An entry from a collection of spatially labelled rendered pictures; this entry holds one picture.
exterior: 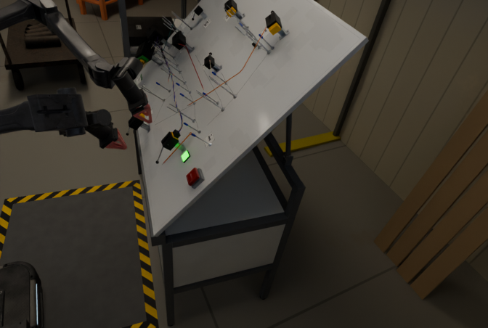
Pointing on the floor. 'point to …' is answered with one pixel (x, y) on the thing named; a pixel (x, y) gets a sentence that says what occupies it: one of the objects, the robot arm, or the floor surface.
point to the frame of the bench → (224, 236)
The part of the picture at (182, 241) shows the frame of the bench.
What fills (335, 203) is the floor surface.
